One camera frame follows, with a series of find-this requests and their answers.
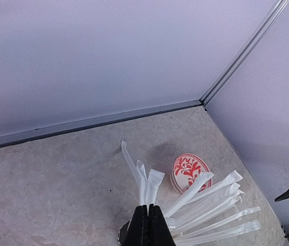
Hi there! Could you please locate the black cup with straws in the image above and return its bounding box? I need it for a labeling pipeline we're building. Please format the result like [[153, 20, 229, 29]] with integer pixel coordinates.
[[117, 220, 133, 246]]

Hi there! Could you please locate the red patterned white bowl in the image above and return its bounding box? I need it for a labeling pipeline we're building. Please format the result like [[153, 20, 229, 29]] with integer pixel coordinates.
[[170, 153, 210, 194]]

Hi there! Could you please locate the right aluminium frame post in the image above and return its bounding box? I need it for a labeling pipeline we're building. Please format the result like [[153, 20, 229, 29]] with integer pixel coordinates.
[[199, 0, 289, 107]]

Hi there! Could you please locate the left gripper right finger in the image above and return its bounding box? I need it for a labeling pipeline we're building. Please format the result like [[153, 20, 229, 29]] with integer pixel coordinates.
[[148, 204, 176, 246]]

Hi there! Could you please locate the white wrapped straws bundle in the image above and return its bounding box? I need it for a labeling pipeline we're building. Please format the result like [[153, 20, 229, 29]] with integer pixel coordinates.
[[120, 141, 261, 245]]

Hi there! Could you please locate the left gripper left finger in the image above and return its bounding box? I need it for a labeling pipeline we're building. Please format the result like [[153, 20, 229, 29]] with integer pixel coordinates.
[[125, 205, 149, 246]]

